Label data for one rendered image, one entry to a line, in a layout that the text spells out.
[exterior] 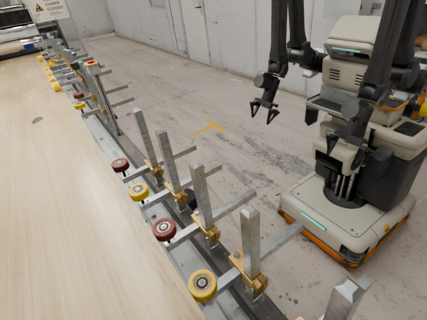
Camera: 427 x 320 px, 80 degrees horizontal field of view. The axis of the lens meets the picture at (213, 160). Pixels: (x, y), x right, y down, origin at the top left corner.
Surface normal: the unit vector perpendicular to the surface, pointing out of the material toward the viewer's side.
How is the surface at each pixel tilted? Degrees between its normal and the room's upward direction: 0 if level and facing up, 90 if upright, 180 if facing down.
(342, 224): 0
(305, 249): 0
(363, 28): 42
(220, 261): 0
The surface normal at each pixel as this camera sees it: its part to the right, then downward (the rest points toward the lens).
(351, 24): -0.63, -0.31
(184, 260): -0.11, -0.80
